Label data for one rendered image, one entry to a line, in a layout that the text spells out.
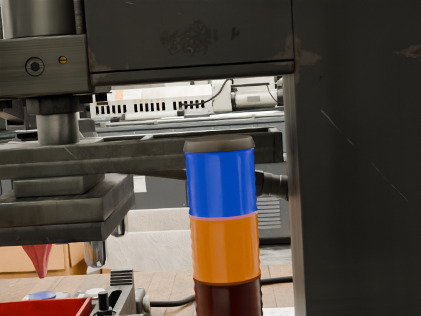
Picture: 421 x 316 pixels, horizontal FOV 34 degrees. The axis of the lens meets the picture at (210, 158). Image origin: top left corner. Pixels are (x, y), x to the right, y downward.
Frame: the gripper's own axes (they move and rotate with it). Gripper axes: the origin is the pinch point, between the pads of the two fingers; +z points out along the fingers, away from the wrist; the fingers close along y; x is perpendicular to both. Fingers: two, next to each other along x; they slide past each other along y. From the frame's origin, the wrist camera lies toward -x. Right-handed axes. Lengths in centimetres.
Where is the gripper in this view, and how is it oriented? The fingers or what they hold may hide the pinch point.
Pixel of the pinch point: (42, 271)
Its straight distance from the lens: 106.0
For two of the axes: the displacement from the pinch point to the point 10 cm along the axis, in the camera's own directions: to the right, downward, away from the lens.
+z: 0.7, 9.9, 1.1
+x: -0.3, 1.1, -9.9
